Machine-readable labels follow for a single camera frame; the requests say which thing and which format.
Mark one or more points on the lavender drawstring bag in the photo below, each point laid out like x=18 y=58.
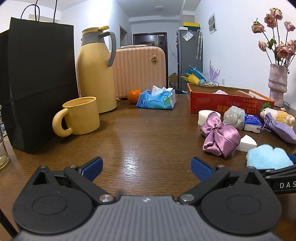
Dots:
x=284 y=131

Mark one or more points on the orange fruit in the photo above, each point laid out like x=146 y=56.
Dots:
x=133 y=96

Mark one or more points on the grey refrigerator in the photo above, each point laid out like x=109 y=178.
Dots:
x=188 y=54

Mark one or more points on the blue tissue packet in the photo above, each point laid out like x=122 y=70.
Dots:
x=157 y=98

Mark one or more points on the white round sponge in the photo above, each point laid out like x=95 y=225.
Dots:
x=203 y=115

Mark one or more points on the white wedge sponge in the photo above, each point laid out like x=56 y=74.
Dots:
x=246 y=143

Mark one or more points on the black paper bag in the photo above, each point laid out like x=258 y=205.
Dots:
x=37 y=76

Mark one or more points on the yellow box on fridge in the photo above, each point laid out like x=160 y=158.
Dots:
x=189 y=24

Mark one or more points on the lilac towel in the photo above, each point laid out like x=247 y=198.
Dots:
x=221 y=92

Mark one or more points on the red orange cardboard box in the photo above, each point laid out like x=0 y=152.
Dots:
x=204 y=98

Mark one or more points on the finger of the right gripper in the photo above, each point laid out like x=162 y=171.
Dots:
x=292 y=158
x=287 y=172

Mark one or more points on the glass cup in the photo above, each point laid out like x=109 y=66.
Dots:
x=4 y=157

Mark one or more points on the pink satin pouch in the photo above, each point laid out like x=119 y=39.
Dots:
x=220 y=139

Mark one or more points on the wall picture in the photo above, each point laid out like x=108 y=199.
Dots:
x=212 y=25

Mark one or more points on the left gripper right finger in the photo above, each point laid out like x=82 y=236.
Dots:
x=211 y=179

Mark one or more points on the blue yellow bag pile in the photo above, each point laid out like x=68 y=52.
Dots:
x=194 y=76

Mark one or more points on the metal wire cart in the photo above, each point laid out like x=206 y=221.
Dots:
x=209 y=83

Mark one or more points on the yellow white sheep plush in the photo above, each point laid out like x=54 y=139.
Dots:
x=278 y=115

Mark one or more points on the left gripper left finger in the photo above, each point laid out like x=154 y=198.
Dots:
x=81 y=178

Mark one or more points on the black glasses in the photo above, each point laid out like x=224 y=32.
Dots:
x=286 y=105

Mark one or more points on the white mesh bath pouf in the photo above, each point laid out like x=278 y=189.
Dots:
x=235 y=117

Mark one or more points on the pink ribbed suitcase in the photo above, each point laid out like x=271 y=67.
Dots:
x=139 y=68

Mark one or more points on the purple feather decoration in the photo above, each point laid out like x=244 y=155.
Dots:
x=213 y=73

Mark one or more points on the blue pocket tissue pack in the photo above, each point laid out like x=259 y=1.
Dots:
x=252 y=123

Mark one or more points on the dried pink roses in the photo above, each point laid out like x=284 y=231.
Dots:
x=283 y=50

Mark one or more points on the dark brown door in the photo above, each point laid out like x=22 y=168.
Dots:
x=157 y=39

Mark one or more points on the light blue plush toy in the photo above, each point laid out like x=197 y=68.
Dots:
x=267 y=157

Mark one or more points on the pink textured vase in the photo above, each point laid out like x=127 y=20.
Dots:
x=277 y=83

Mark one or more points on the yellow mug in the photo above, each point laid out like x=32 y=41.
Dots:
x=78 y=117

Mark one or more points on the small cardboard box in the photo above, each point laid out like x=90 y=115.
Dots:
x=173 y=81

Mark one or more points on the yellow thermos jug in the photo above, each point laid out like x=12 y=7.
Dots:
x=94 y=67

